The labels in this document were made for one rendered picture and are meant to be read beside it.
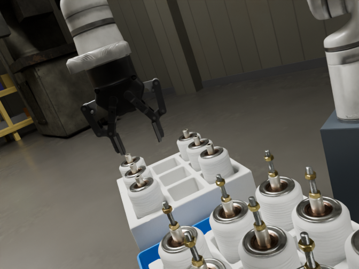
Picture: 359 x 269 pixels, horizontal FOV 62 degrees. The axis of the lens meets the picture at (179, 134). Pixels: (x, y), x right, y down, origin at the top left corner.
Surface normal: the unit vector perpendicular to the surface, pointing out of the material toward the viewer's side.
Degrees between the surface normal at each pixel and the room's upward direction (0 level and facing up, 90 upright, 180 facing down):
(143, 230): 90
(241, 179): 90
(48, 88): 90
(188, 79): 90
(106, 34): 81
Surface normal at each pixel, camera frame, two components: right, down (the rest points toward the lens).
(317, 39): -0.62, 0.44
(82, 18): -0.04, 0.33
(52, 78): 0.64, 0.03
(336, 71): -0.86, 0.41
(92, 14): 0.37, 0.17
